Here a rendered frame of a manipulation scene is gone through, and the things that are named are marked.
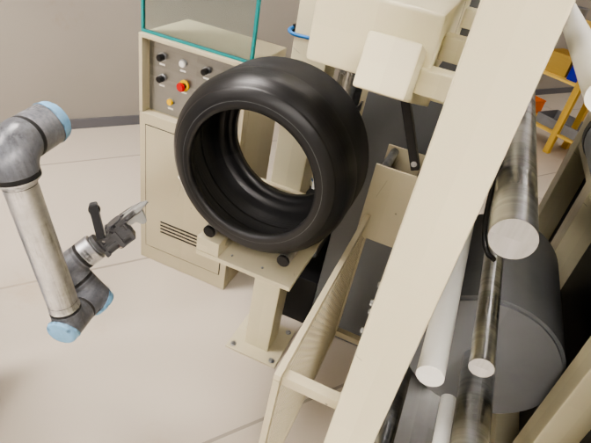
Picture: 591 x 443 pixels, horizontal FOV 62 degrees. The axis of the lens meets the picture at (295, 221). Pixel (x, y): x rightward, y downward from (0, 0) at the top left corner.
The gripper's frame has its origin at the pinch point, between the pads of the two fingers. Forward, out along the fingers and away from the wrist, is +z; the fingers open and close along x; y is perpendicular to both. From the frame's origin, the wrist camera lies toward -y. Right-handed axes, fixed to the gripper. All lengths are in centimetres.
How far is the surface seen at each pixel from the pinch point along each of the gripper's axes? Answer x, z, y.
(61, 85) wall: -264, -24, -52
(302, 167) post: -13, 51, 28
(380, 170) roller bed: 14, 69, 37
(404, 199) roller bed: 17, 69, 49
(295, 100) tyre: 32, 53, -4
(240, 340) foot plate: -56, -16, 96
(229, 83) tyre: 20.7, 42.2, -16.3
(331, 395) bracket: 72, 13, 46
